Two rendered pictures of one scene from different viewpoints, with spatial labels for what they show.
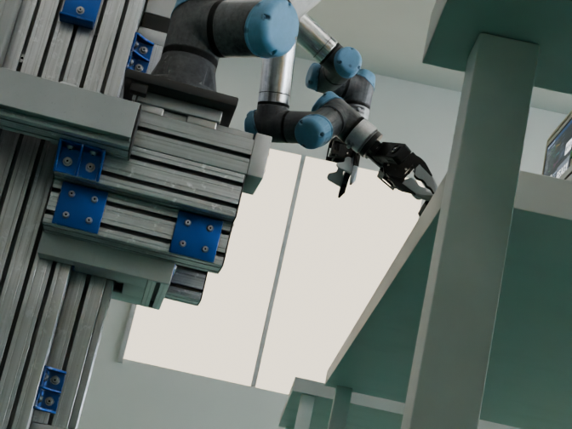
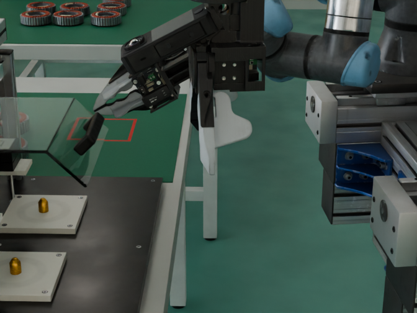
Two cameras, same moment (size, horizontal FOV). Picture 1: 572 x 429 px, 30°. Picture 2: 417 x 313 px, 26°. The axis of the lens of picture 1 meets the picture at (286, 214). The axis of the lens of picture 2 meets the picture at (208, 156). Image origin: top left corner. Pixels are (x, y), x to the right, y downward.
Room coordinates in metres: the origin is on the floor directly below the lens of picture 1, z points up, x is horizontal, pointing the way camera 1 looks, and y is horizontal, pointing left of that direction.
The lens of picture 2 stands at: (3.80, -0.13, 1.56)
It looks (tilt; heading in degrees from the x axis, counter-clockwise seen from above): 22 degrees down; 180
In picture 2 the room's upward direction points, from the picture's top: straight up
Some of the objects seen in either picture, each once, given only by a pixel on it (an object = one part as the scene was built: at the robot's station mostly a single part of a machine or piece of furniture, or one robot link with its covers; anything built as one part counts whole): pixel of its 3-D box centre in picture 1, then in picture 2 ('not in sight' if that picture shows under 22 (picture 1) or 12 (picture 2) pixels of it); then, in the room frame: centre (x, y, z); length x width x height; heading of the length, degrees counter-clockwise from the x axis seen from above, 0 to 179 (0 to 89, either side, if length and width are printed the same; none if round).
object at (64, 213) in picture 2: not in sight; (43, 213); (2.19, -0.47, 0.78); 0.15 x 0.15 x 0.01; 89
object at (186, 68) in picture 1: (185, 79); (412, 41); (2.05, 0.26, 1.09); 0.15 x 0.15 x 0.10
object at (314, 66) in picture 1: (328, 78); not in sight; (2.75, -0.04, 1.45); 0.11 x 0.11 x 0.08; 15
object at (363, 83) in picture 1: (358, 90); not in sight; (2.79, -0.13, 1.45); 0.09 x 0.08 x 0.11; 105
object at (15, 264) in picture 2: not in sight; (15, 265); (2.44, -0.47, 0.80); 0.02 x 0.02 x 0.03
